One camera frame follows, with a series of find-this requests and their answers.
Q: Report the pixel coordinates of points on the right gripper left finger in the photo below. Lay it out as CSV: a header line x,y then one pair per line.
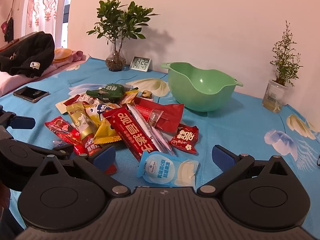
x,y
94,168

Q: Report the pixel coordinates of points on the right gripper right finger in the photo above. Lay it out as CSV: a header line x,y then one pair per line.
x,y
233,167

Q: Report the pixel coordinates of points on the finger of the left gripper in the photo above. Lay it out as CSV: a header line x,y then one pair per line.
x,y
22,122

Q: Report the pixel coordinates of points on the yellow blue snack bag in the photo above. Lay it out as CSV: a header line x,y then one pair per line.
x,y
104,134

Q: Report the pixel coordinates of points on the gold red drink sachet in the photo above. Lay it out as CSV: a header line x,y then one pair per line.
x,y
85,127

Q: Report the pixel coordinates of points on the red cartoon snack bar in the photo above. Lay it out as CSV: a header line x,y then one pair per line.
x,y
61,128

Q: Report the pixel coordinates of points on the long red snack bar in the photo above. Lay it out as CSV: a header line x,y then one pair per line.
x,y
130,131

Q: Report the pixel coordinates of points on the small red candy packet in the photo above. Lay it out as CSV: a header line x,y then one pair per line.
x,y
185,138

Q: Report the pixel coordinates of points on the blue white snack pouch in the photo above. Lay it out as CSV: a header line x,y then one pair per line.
x,y
169,170

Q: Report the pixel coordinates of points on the white pink stick sachet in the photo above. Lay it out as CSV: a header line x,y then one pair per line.
x,y
155,136

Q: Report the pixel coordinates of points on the large red envelope packet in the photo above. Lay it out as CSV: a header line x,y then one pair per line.
x,y
170,118

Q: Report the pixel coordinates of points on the green snack packet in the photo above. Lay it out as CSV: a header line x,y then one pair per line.
x,y
111,91

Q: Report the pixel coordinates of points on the clear red small packet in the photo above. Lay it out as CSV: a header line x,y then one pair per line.
x,y
154,117

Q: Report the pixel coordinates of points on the black smartphone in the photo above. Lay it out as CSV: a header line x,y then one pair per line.
x,y
30,94

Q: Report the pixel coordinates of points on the pink folded cloth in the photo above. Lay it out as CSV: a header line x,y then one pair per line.
x,y
10,83

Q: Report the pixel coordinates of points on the blue floral tablecloth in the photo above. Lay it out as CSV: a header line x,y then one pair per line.
x,y
241,126

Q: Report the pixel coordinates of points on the white flat sachet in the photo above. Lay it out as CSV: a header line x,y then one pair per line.
x,y
61,107

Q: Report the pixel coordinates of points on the red white snack packet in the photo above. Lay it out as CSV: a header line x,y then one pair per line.
x,y
84,99

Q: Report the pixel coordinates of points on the black cap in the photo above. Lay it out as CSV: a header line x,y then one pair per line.
x,y
29,57

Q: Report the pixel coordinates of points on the green plastic bowl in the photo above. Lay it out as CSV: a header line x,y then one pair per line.
x,y
201,90

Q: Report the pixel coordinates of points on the orange plastic plate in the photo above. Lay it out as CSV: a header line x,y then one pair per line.
x,y
61,54

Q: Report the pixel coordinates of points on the brown wrapped candy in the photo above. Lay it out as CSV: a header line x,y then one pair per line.
x,y
146,94

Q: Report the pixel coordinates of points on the hanging clothes rack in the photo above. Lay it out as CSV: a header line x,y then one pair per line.
x,y
7,27

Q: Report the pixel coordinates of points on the white digital clock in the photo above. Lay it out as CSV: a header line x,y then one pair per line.
x,y
140,63

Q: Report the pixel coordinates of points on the small plant in clear cup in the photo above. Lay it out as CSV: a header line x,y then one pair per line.
x,y
286,63

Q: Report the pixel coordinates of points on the floral curtain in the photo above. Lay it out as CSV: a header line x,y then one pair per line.
x,y
45,16

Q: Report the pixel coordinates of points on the leafy plant in glass vase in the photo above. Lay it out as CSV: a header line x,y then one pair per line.
x,y
118,22

